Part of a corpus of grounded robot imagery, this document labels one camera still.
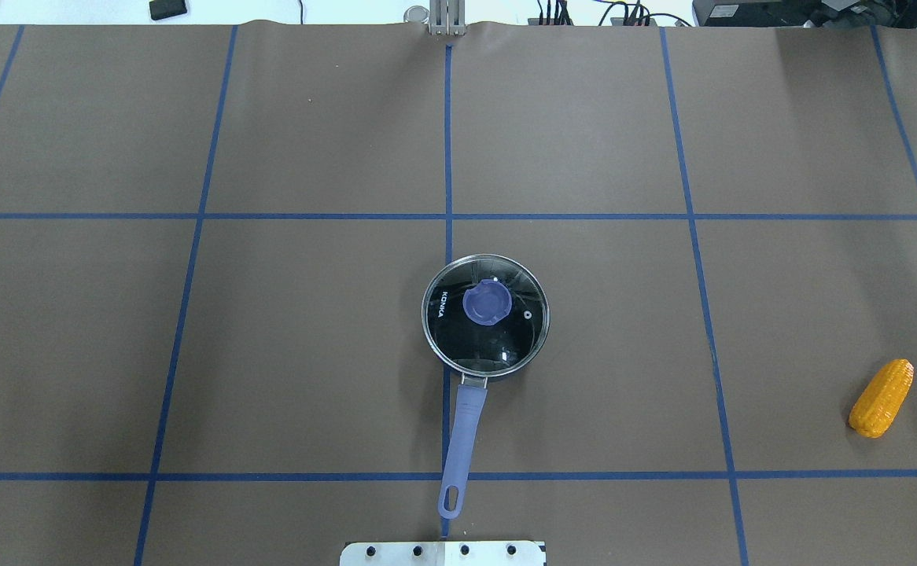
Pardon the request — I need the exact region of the aluminium frame post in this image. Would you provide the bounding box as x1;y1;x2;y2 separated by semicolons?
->
427;0;468;36

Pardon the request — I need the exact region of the small black phone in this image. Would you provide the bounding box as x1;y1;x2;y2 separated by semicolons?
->
147;0;188;21

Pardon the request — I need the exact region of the glass lid with blue knob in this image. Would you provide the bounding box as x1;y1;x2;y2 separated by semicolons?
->
422;253;550;380

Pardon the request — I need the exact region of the dark blue saucepan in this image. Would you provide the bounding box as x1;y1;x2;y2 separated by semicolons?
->
420;253;550;520

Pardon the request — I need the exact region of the white pedestal column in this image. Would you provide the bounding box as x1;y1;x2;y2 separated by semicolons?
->
339;540;547;565

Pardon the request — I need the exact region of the yellow plastic corn cob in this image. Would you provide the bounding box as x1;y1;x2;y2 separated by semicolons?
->
848;358;915;439

